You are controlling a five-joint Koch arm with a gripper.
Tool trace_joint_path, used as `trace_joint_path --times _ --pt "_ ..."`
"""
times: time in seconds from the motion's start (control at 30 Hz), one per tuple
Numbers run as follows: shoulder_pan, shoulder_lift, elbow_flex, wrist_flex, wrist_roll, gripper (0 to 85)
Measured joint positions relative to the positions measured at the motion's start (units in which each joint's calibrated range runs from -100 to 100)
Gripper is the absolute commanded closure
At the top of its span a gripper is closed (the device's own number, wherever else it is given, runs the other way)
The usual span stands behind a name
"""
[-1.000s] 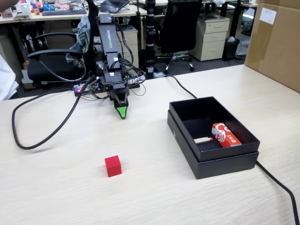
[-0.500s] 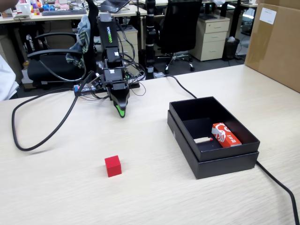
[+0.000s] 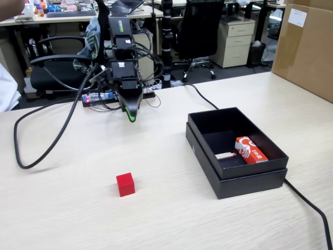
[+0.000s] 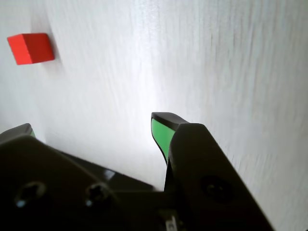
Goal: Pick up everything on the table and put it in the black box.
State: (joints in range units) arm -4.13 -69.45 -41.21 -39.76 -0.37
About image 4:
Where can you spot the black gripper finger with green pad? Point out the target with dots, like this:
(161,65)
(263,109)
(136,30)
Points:
(36,173)
(204,163)

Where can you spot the red wooden cube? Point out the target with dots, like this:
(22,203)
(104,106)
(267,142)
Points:
(31,49)

